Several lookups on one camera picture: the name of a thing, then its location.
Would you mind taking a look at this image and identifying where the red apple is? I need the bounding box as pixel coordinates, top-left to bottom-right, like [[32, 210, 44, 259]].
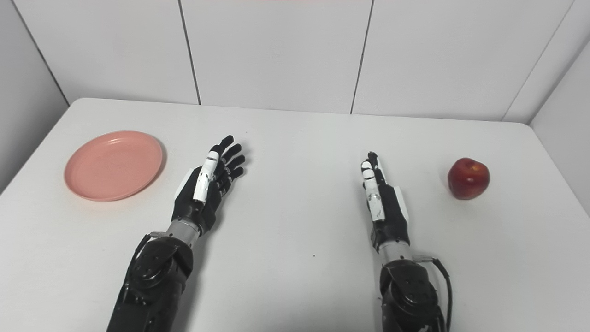
[[448, 157, 490, 200]]

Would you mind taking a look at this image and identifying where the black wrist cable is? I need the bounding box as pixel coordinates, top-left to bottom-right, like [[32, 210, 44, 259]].
[[413, 255, 453, 332], [130, 231, 167, 273]]

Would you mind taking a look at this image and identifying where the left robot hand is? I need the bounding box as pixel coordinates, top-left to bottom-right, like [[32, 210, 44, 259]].
[[171, 135, 246, 236]]

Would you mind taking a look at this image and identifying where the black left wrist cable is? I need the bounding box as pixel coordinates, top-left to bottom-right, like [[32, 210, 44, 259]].
[[130, 231, 167, 273]]

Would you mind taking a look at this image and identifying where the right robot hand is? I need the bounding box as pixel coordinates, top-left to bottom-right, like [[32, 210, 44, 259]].
[[361, 152, 411, 253]]

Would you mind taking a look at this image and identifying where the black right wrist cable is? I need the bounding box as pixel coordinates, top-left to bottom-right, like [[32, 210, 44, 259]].
[[413, 255, 453, 332]]

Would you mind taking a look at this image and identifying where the pink plate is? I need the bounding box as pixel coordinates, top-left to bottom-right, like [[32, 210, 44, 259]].
[[64, 130, 164, 202]]

